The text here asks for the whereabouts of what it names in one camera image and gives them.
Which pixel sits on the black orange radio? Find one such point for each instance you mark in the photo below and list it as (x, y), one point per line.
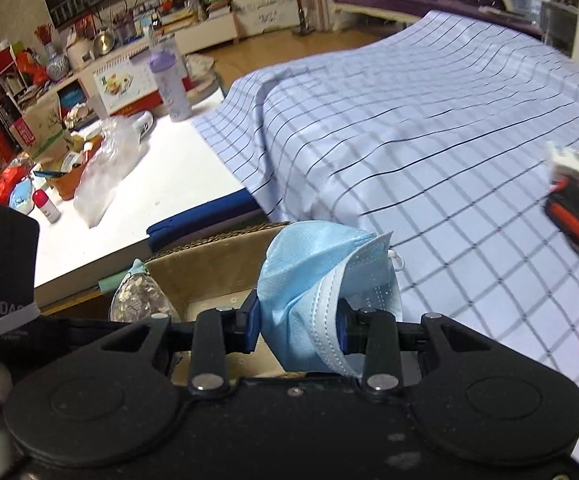
(577, 220)

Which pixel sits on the clear patterned plastic packet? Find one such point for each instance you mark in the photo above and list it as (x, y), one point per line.
(137, 297)

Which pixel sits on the dark blue bed edge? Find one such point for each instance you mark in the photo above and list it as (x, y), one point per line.
(194, 221)

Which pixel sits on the white food print box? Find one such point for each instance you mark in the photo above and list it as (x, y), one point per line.
(124, 82)

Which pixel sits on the steel bowl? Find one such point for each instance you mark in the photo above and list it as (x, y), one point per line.
(103, 44)

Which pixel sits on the white cooker pot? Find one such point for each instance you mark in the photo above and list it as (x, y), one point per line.
(80, 52)

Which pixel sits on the white spray bottle red cap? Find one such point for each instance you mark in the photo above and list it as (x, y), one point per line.
(46, 207)

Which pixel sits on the purple tumbler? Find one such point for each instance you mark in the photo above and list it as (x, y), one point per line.
(172, 80)

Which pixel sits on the blue face mask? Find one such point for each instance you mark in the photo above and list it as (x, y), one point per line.
(299, 285)

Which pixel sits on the cardboard box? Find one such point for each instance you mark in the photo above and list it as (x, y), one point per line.
(209, 270)

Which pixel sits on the flower print carton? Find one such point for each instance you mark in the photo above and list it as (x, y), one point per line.
(39, 125)

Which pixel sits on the blue checked bed sheet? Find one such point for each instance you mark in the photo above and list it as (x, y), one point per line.
(419, 135)

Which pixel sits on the white low cabinet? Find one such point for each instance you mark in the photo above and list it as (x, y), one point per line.
(204, 32)

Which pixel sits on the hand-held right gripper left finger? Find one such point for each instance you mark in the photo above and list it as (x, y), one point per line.
(250, 325)

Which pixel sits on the light blue packet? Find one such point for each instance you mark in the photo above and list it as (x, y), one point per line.
(20, 195)

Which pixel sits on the small white tissue pack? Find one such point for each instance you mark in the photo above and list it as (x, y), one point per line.
(572, 162)

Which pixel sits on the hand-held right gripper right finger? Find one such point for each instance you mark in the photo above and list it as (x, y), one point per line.
(382, 345)

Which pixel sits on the brown tray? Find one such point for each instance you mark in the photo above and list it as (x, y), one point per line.
(76, 175)

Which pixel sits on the blue white vase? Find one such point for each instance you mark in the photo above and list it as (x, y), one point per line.
(58, 65)

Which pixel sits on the white mug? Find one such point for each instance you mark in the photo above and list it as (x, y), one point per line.
(143, 124)

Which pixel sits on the clear plastic bag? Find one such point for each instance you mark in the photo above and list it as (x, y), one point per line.
(104, 170)

